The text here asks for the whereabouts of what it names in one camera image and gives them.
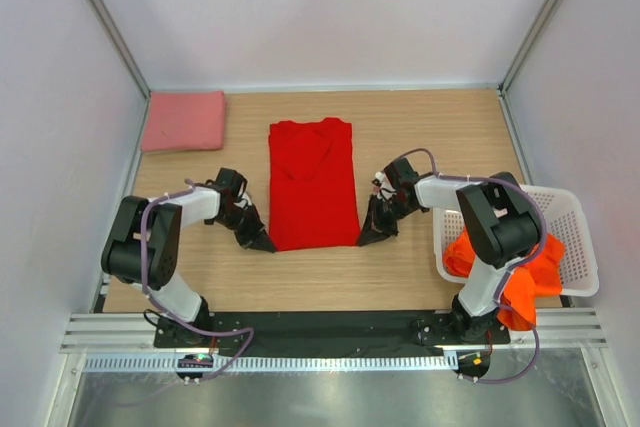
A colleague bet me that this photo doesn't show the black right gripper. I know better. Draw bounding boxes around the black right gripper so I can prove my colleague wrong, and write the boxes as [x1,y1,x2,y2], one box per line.
[358,194,416,247]

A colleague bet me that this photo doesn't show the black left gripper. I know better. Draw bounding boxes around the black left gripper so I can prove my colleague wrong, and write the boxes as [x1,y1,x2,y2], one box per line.
[214,204,276,253]

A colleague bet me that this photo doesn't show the red t shirt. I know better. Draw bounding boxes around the red t shirt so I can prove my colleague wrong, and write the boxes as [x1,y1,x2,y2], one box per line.
[268,118,360,251]

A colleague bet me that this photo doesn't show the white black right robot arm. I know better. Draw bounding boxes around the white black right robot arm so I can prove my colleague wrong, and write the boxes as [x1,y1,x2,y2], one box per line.
[356,157,546,343]

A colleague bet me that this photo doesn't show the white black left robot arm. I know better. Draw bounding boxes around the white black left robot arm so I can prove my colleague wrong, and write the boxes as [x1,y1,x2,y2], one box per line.
[101,168,277,347]

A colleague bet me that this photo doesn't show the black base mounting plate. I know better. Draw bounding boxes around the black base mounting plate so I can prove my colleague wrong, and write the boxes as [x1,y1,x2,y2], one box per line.
[152,310,511,353]

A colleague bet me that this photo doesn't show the pink folded t shirt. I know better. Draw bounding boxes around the pink folded t shirt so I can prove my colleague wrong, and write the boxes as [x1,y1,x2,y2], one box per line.
[140,91,226,152]

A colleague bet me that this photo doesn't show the orange crumpled t shirt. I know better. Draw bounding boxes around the orange crumpled t shirt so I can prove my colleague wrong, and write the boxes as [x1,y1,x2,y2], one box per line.
[443,229,565,331]

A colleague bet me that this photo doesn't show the white perforated plastic basket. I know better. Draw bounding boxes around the white perforated plastic basket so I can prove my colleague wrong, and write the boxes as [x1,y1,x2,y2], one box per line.
[432,184,600,298]

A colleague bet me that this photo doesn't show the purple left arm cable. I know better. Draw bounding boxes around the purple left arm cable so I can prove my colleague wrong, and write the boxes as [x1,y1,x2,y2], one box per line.
[139,178,255,388]

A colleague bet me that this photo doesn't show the white slotted cable duct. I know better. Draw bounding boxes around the white slotted cable duct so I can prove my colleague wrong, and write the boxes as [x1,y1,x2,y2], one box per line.
[84,351,458,374]

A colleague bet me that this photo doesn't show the aluminium frame rail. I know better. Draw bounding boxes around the aluminium frame rail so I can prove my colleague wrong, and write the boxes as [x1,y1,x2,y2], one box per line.
[59,309,609,354]

